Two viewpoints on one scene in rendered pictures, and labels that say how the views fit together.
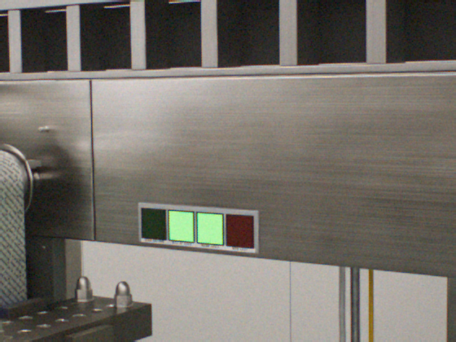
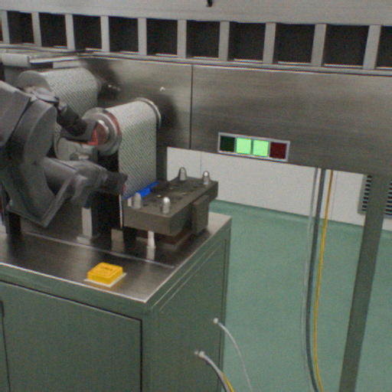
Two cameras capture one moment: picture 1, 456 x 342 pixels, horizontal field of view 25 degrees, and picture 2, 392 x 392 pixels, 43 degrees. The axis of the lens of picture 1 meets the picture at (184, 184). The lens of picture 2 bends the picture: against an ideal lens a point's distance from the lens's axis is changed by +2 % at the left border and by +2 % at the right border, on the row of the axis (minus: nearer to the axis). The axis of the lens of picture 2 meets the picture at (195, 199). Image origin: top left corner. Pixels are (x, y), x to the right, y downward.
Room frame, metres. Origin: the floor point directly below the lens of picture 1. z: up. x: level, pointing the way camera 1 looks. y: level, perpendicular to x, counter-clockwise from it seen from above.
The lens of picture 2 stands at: (0.18, 0.52, 1.59)
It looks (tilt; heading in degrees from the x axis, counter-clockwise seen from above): 20 degrees down; 347
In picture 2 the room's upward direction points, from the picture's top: 2 degrees clockwise
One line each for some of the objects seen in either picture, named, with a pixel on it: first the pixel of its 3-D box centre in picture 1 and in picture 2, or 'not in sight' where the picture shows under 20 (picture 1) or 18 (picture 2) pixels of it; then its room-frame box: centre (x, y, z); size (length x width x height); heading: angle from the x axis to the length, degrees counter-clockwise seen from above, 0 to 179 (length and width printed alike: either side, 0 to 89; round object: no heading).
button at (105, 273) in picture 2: not in sight; (105, 273); (1.42, 0.49, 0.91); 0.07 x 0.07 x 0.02; 54
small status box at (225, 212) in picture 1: (196, 227); (252, 146); (1.73, -0.02, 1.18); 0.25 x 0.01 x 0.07; 54
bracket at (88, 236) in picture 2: not in sight; (86, 194); (1.69, 0.54, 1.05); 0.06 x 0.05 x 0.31; 144
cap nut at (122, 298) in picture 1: (123, 293); (206, 176); (1.83, 0.12, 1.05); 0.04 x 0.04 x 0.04
